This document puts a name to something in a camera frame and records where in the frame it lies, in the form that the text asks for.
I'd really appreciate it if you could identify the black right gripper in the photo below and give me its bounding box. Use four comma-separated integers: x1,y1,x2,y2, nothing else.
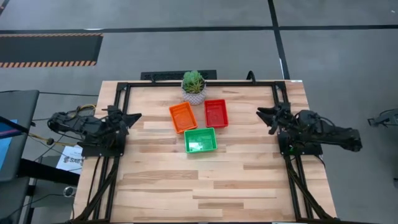
256,101,295,136

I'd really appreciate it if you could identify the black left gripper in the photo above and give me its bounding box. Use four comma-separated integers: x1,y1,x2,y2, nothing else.
104,105,143,138

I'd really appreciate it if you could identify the orange plastic mesh basket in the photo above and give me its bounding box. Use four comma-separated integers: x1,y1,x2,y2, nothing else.
169,101,199,135

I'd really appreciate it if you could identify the red plastic mesh basket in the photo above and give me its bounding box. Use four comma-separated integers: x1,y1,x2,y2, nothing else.
203,99,229,129

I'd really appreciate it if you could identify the green plastic mesh basket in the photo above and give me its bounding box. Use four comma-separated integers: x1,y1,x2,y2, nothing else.
183,127,218,154

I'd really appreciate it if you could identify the black perforated strip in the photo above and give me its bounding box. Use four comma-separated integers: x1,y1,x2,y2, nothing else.
140,69,218,81

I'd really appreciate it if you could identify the succulent in white pot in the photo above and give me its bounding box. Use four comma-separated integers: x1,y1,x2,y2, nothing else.
181,70,207,106

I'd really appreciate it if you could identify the white printed paper sheet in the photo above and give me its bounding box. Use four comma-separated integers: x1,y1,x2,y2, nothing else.
55,145,85,175

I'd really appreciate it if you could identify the round grey disc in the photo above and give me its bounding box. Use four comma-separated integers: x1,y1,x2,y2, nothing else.
63,185,77,198

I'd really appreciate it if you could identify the black hazard-striped floor mat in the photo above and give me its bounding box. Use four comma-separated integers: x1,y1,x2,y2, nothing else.
0,33,104,68

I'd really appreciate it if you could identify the black tripod stand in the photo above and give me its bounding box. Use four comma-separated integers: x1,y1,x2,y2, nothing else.
367,108,398,128

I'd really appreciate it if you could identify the black metal table frame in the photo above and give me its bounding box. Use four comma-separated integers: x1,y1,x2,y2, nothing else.
73,80,340,224

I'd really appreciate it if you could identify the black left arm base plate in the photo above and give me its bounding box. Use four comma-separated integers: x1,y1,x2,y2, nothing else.
81,136,125,157

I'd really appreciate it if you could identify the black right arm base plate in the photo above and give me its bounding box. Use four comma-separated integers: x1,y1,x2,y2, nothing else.
278,130,324,156

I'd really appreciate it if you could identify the yellow cable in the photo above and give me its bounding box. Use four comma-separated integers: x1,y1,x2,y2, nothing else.
27,104,97,147

